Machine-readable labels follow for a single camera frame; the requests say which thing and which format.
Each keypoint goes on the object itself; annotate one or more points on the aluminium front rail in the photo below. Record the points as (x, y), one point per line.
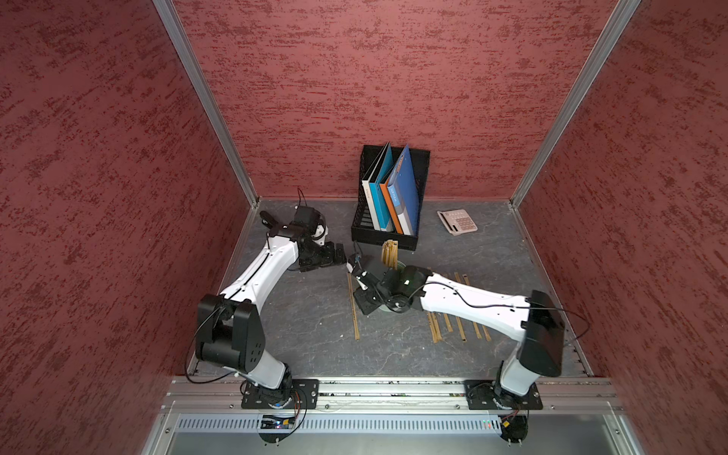
(447, 395)

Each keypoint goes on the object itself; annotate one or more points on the black mesh file holder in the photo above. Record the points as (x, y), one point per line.
(362, 227)

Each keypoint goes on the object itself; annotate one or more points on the black stapler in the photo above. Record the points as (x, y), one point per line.
(268, 219)

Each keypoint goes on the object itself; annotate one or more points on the pink calculator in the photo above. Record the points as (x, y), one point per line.
(457, 222)

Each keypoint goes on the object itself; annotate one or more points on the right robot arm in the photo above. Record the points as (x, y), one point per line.
(532, 322)

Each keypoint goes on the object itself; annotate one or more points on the orange book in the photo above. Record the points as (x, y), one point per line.
(396, 227)

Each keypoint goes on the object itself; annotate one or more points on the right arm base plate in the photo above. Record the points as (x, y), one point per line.
(484, 395)

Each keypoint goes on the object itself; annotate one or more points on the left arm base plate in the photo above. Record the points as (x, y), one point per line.
(292, 394)

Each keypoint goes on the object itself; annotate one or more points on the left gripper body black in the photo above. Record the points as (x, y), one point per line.
(320, 256)

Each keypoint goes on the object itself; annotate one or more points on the blue folder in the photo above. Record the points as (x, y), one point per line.
(406, 185)

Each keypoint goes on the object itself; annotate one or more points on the green metal cup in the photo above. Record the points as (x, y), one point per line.
(398, 267)

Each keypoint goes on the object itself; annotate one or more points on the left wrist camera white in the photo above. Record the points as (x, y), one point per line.
(320, 235)

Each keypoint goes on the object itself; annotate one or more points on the teal book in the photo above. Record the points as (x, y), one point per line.
(388, 162)

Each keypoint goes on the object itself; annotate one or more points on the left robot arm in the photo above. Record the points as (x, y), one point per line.
(230, 332)

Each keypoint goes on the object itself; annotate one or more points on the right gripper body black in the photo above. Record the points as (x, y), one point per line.
(373, 298)

